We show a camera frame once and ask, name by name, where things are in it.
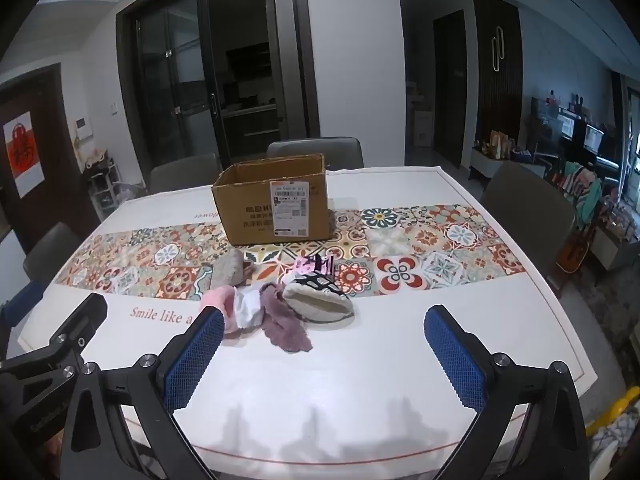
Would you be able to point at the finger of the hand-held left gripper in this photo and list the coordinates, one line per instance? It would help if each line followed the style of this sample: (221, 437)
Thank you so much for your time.
(85, 320)
(22, 305)

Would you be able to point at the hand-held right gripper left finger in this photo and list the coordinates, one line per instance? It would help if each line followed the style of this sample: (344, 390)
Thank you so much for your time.
(195, 360)

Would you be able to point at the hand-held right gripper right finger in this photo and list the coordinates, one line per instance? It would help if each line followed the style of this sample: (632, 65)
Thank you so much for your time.
(455, 360)

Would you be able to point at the pink fluffy sock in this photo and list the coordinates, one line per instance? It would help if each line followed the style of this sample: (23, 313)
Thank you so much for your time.
(220, 300)

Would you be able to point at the white textured cloth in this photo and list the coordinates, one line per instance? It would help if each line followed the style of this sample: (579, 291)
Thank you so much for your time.
(248, 308)

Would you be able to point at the grey cloth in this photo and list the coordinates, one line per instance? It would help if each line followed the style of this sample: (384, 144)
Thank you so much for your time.
(227, 270)

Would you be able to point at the brown cardboard box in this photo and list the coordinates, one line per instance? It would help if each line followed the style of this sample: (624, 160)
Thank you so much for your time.
(250, 210)

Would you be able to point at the grey dining chair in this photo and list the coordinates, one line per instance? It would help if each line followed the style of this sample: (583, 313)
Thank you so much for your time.
(52, 252)
(182, 172)
(525, 210)
(315, 147)

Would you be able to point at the purple fluffy cloth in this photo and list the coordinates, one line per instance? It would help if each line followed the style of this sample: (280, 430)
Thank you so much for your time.
(288, 331)

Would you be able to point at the dark brown door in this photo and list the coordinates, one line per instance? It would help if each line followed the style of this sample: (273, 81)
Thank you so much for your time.
(60, 185)

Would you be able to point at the white shoe rack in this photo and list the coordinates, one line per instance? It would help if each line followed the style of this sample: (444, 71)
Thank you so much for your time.
(102, 185)

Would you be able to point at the black patterned fleece slipper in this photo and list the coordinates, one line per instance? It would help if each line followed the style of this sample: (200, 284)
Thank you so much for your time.
(320, 306)

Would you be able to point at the red white door poster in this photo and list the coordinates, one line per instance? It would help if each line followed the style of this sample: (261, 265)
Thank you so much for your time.
(22, 155)

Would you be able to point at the pink black patterned sock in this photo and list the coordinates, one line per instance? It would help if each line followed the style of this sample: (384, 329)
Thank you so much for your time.
(312, 261)

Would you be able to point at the white intercom panel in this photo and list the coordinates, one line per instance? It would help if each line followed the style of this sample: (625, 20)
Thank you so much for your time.
(83, 127)

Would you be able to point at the white sideboard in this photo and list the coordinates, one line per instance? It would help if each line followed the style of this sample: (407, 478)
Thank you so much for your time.
(482, 162)

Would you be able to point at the pile of colourful clothes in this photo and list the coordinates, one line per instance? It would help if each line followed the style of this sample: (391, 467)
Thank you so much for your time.
(582, 187)

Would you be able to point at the dark glass sliding door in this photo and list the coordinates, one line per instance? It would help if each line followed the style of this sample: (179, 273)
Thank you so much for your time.
(165, 85)

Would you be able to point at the television screen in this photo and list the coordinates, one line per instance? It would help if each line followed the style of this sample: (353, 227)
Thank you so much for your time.
(575, 127)

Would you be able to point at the silver refrigerator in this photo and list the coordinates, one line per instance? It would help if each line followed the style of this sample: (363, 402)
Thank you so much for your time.
(287, 70)

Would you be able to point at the white loop wall decoration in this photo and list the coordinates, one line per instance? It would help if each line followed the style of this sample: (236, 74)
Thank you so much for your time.
(498, 50)

